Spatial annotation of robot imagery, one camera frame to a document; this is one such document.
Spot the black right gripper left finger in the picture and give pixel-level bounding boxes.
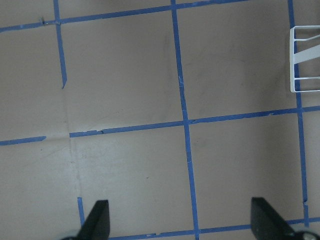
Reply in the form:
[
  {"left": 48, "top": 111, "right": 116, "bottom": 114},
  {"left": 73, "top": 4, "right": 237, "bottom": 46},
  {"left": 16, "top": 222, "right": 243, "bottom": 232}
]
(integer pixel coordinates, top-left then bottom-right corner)
[{"left": 77, "top": 200, "right": 110, "bottom": 240}]

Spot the white wire cup rack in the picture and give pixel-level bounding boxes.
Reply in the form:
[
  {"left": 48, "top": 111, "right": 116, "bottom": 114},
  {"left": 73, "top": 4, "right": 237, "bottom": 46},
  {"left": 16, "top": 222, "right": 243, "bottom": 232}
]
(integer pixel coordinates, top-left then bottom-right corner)
[{"left": 289, "top": 25, "right": 320, "bottom": 93}]

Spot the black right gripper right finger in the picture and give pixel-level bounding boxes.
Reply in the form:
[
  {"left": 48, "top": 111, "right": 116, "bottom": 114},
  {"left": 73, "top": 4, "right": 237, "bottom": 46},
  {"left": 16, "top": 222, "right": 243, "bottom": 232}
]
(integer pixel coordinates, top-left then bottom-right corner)
[{"left": 250, "top": 197, "right": 296, "bottom": 240}]

